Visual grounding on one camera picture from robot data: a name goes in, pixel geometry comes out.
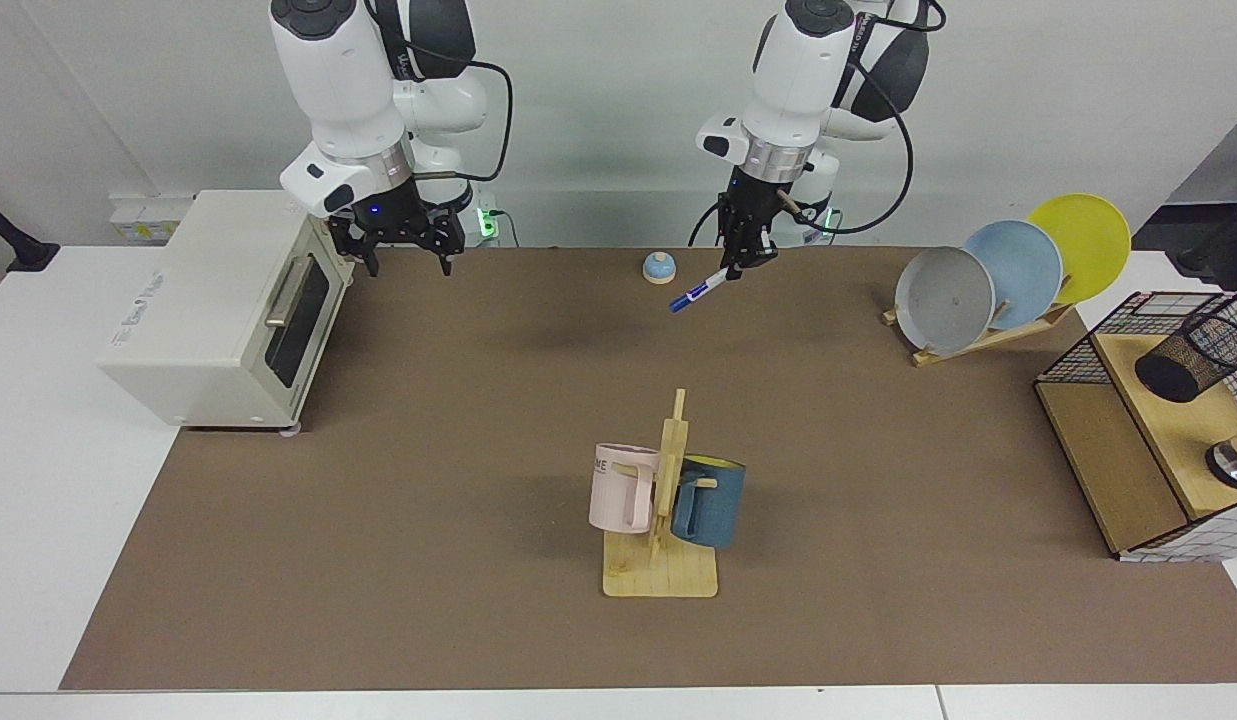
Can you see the wooden plate rack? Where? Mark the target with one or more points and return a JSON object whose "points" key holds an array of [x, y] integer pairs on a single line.
{"points": [[988, 339]]}

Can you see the pale toaster oven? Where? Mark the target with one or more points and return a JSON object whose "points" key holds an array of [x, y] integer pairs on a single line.
{"points": [[198, 310]]}

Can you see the silver metal round thing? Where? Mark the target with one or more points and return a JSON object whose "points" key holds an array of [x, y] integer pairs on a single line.
{"points": [[1236, 462]]}

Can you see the light blue plate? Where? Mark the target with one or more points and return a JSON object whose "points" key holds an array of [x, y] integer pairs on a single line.
{"points": [[1028, 270]]}

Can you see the black mesh pen holder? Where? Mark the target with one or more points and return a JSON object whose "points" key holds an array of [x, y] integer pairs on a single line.
{"points": [[1193, 360]]}

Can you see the yellow plate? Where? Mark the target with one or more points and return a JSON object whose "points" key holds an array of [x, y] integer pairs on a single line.
{"points": [[1093, 245]]}

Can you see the dark blue cup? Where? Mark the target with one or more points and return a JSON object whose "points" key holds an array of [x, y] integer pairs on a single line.
{"points": [[713, 505]]}

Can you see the small blue round bell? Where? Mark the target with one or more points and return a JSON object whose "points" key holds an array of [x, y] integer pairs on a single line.
{"points": [[659, 268]]}

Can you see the pink cup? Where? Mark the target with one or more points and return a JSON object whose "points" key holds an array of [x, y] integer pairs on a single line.
{"points": [[618, 490]]}

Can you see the black stand foot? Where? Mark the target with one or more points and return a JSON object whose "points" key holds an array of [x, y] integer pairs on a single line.
{"points": [[23, 255]]}

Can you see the blue and white marker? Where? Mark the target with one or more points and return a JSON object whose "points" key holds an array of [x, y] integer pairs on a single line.
{"points": [[693, 296]]}

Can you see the wooden cup stand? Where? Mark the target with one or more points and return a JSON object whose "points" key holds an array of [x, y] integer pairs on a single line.
{"points": [[658, 575]]}

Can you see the grey plate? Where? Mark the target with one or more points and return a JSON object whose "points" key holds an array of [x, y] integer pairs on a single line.
{"points": [[943, 305]]}

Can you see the brown table cloth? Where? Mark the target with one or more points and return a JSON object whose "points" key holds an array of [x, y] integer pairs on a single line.
{"points": [[428, 560]]}

